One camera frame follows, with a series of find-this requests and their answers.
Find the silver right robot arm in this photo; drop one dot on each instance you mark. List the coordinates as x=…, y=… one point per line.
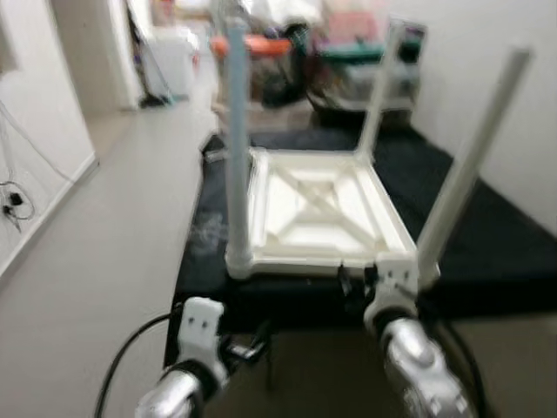
x=422, y=366

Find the small grey framed screen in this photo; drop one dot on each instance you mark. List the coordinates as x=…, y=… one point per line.
x=413, y=37

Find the pink plastic box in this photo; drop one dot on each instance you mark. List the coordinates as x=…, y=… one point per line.
x=357, y=26

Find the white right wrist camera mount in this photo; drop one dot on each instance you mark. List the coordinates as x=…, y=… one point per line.
x=393, y=287

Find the white plastic children table top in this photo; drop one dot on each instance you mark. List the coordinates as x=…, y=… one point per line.
x=322, y=209

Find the clear plastic container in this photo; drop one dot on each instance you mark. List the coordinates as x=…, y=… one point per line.
x=392, y=83

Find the floor mop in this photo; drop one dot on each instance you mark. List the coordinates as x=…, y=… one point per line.
x=152, y=100

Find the orange lidded storage box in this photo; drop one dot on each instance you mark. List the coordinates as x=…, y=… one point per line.
x=265, y=48

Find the beige patterned box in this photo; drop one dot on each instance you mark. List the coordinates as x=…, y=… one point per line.
x=278, y=117

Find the black round basin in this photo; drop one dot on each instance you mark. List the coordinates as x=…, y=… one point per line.
x=348, y=113

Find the green round lid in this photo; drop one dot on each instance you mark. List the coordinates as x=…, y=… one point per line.
x=348, y=54

